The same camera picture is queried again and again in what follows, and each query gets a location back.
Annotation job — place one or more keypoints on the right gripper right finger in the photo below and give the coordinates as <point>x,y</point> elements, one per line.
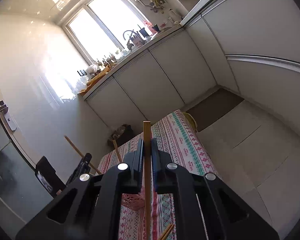
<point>204,206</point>

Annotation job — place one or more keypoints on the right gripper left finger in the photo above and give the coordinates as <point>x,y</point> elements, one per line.
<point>90,207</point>

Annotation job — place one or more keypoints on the white kitchen cabinets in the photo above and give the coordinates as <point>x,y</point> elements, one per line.
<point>249,47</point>

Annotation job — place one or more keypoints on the pink perforated basket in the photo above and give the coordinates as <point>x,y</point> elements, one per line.
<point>133,201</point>

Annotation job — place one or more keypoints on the patterned tablecloth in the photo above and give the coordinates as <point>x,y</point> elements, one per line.
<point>175,136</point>

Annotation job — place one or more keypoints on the black trash bin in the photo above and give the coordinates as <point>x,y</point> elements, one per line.
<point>121,135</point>

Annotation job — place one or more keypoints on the brown floor mat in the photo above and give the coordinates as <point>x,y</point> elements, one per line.
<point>213,108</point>

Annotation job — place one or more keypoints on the white electric kettle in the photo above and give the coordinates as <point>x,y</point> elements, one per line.
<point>176,18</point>

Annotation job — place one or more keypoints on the glass door with handle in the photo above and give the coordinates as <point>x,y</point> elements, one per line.
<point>21,194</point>

